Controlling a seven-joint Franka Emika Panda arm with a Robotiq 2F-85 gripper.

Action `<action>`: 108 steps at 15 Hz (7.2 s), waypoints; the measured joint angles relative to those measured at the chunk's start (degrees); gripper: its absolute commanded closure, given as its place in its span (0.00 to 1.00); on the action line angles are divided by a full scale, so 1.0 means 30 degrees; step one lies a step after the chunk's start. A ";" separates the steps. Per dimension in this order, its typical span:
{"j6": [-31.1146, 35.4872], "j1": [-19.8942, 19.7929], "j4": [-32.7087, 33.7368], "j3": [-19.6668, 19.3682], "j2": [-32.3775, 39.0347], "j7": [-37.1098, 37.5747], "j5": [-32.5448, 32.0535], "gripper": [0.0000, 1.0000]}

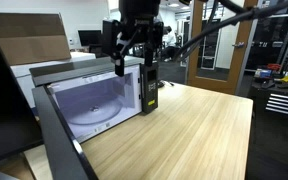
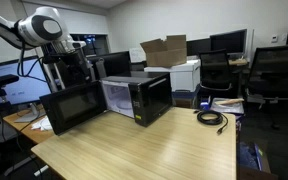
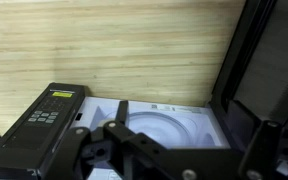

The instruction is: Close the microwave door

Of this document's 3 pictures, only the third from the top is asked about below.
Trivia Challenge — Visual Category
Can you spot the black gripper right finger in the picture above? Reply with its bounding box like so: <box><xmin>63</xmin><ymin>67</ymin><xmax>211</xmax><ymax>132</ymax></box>
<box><xmin>239</xmin><ymin>120</ymin><xmax>283</xmax><ymax>180</ymax></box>

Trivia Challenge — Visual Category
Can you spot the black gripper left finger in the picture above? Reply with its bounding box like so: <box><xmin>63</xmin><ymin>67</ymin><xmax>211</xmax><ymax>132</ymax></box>
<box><xmin>45</xmin><ymin>99</ymin><xmax>172</xmax><ymax>180</ymax></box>

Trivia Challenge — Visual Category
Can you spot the black microwave oven body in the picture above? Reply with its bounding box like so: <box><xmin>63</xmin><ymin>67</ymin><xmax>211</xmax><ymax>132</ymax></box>
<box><xmin>0</xmin><ymin>82</ymin><xmax>232</xmax><ymax>180</ymax></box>

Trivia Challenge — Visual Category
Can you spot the glass microwave turntable plate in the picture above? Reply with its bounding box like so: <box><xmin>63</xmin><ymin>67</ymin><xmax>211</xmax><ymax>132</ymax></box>
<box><xmin>103</xmin><ymin>111</ymin><xmax>199</xmax><ymax>149</ymax></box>

